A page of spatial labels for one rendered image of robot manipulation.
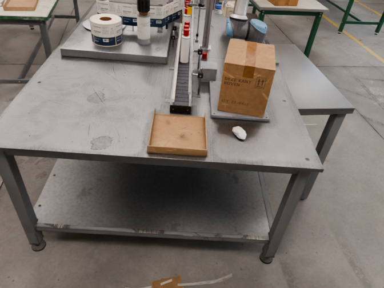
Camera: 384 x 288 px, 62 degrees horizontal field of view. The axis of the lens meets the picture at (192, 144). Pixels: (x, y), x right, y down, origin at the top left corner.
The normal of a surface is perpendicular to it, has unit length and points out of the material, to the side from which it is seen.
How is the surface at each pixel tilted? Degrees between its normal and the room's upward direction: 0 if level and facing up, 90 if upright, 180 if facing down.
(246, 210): 3
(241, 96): 90
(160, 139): 0
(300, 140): 0
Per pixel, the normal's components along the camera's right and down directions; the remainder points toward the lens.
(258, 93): -0.18, 0.62
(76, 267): 0.08, -0.76
